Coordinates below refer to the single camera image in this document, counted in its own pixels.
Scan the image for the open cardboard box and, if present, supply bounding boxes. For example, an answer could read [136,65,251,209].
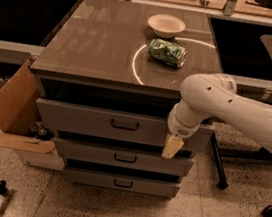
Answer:
[0,60,64,171]

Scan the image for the grey bottom drawer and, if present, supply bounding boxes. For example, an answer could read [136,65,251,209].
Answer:
[63,167,181,198]

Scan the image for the grey middle drawer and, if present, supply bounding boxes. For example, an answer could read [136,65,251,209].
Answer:
[54,138,194,175]

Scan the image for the black drawer handle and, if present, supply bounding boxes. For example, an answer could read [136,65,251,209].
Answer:
[113,179,133,189]
[110,118,140,131]
[114,153,137,164]

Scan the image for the grey top drawer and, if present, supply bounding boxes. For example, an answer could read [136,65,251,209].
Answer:
[32,96,216,155]

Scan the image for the white bowl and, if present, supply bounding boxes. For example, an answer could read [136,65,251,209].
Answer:
[147,14,186,39]

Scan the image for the grey metal post right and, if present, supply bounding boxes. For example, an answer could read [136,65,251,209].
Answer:
[222,0,238,17]

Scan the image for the crushed green can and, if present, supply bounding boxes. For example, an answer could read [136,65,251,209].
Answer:
[148,38,187,68]

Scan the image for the cans inside cardboard box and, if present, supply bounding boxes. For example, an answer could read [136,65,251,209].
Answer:
[29,121,48,138]

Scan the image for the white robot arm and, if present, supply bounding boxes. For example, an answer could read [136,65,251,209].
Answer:
[162,73,272,159]

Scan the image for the grey drawer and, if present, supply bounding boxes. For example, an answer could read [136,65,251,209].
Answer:
[32,96,216,155]
[63,167,181,198]
[54,138,194,175]

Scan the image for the grey drawer cabinet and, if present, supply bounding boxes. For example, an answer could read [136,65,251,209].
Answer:
[14,0,242,205]

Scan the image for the black middle drawer handle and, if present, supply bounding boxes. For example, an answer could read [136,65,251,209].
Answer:
[114,153,137,164]

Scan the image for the black bottom drawer handle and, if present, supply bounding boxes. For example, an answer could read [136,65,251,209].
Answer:
[113,179,133,189]

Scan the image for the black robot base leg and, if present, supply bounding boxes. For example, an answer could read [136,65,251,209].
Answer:
[210,134,272,189]

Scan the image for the black top drawer handle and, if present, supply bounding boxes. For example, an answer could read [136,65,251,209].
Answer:
[110,118,140,131]

